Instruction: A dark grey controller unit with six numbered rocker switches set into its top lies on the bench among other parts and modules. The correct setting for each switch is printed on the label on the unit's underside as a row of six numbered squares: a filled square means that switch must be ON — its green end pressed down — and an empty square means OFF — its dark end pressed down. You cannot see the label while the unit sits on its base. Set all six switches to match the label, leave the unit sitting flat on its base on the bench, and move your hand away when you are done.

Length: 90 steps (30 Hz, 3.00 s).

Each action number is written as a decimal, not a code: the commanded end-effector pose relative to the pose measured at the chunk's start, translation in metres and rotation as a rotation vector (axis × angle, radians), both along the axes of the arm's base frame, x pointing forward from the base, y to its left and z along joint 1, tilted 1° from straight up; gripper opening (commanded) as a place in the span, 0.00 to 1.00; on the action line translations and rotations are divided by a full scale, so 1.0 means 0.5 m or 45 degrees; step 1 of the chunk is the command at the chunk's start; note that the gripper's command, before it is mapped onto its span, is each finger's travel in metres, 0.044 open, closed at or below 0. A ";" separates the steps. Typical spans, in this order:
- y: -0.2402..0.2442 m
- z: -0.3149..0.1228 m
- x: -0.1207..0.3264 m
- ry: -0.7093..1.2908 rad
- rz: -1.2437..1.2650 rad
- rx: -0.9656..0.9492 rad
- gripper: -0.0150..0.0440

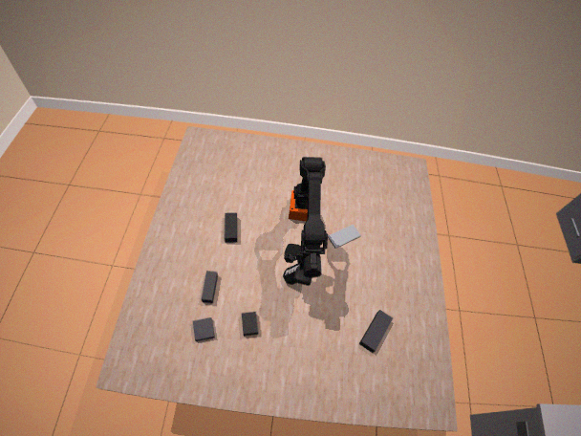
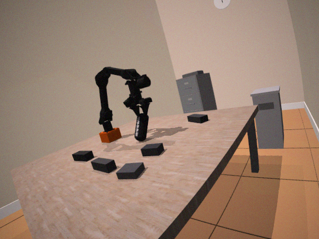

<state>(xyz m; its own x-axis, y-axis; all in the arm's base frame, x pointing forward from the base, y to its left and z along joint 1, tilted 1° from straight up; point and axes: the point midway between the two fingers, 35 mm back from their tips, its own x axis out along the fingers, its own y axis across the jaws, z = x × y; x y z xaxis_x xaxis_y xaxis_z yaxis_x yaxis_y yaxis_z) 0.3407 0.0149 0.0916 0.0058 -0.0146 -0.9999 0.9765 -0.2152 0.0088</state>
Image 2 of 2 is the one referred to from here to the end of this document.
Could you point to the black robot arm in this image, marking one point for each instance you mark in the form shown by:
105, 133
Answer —
136, 82

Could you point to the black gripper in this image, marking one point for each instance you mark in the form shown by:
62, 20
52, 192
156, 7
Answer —
144, 103

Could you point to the dark grey controller unit with label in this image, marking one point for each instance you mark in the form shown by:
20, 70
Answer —
141, 127

